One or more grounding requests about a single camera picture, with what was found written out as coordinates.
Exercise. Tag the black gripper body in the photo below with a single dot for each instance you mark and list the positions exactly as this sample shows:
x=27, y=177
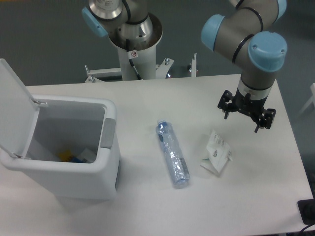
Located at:
x=245, y=105

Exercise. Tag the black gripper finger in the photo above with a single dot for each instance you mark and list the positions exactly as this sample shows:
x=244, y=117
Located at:
x=227, y=103
x=265, y=119

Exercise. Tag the crushed clear plastic bottle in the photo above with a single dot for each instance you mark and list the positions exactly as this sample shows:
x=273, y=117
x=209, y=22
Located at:
x=173, y=155

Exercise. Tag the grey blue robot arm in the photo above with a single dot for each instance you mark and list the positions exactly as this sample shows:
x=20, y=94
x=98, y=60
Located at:
x=242, y=38

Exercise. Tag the white trash can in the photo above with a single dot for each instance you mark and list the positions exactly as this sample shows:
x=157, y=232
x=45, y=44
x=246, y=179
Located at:
x=85, y=126

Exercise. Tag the white trash can lid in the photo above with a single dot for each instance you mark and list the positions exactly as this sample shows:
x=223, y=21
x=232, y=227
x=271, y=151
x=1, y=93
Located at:
x=19, y=112

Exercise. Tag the crumpled white paper wrapper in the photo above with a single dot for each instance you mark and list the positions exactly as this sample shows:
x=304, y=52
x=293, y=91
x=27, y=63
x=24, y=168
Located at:
x=219, y=153

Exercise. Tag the white furniture leg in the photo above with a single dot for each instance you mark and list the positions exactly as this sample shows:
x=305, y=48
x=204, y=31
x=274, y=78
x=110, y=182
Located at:
x=310, y=101

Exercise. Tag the black device at edge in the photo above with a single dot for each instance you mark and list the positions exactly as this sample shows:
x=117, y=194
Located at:
x=307, y=211

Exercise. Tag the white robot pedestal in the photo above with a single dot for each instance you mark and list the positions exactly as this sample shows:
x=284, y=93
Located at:
x=136, y=46

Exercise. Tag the white metal base frame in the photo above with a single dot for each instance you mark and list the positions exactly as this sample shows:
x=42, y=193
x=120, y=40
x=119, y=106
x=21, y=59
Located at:
x=162, y=71

